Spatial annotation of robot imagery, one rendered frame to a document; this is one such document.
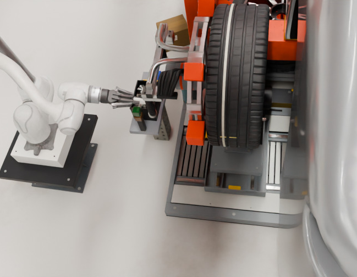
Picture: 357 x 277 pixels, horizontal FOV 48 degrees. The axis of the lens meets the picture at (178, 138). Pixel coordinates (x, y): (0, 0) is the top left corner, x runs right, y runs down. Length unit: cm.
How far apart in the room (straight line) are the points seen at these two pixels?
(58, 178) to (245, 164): 111
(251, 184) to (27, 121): 130
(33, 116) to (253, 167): 127
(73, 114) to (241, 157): 101
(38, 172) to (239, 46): 148
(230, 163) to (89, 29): 180
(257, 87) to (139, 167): 132
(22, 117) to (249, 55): 129
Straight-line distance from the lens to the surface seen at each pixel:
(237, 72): 162
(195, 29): 179
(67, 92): 209
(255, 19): 174
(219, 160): 242
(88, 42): 349
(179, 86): 194
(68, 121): 199
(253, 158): 242
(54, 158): 247
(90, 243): 262
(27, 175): 260
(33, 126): 237
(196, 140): 176
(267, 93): 247
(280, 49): 238
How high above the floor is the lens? 240
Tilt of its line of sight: 60 degrees down
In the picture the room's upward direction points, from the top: 15 degrees counter-clockwise
